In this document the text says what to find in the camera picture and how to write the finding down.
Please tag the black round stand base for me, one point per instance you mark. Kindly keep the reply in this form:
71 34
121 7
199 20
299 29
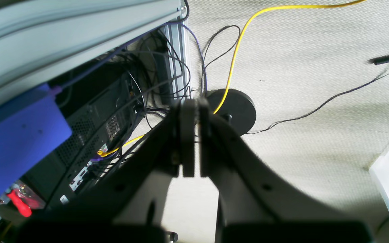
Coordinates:
238 111

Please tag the red handled tool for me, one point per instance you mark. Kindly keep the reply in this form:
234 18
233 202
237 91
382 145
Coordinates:
22 207

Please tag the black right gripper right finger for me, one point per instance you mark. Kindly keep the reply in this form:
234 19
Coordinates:
252 195

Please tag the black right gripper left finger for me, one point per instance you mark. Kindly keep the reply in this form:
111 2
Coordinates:
132 198

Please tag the blue plastic box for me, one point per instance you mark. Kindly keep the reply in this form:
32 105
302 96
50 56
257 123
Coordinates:
31 127

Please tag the aluminium table frame rail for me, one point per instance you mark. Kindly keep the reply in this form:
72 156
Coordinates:
41 39

